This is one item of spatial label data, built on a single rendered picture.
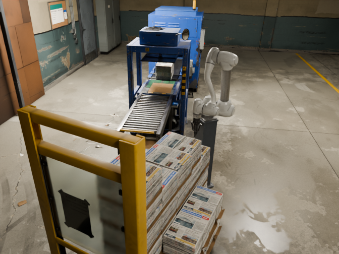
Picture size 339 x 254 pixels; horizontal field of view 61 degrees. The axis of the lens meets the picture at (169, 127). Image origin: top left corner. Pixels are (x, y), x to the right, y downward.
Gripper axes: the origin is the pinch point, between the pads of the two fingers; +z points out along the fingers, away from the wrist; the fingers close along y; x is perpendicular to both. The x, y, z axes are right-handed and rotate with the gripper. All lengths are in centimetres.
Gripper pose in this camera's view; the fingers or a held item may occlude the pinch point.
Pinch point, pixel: (195, 133)
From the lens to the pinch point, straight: 322.3
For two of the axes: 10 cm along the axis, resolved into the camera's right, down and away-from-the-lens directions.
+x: 4.5, -4.0, 8.0
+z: -0.3, 8.9, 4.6
